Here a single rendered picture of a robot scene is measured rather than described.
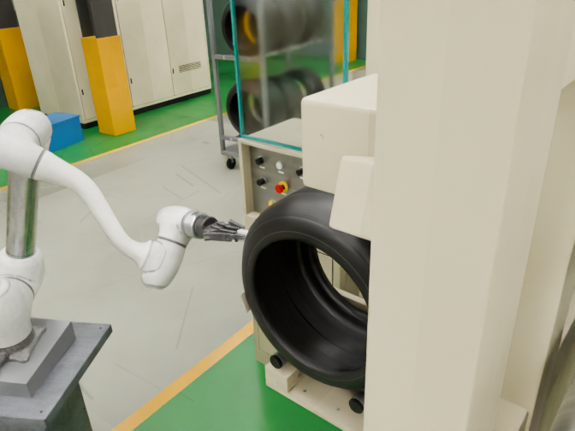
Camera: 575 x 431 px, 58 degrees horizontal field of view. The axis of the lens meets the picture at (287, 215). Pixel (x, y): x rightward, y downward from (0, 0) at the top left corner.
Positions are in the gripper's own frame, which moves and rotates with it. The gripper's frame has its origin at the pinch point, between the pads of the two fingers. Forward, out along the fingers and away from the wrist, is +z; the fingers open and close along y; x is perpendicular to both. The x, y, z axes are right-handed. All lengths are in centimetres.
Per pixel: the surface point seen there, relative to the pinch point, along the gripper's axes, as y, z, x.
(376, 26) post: 26, 34, -54
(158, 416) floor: 0, -87, 112
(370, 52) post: 26, 32, -48
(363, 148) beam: -36, 67, -41
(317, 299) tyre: 13.4, 12.3, 26.5
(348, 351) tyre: 6.2, 28.1, 36.2
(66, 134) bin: 201, -512, 37
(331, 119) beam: -36, 62, -45
